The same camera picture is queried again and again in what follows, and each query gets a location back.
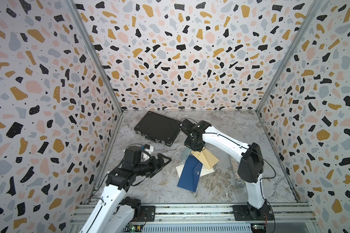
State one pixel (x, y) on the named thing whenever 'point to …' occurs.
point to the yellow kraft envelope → (206, 157)
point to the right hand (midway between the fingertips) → (188, 147)
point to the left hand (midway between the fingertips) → (168, 163)
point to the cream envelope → (204, 170)
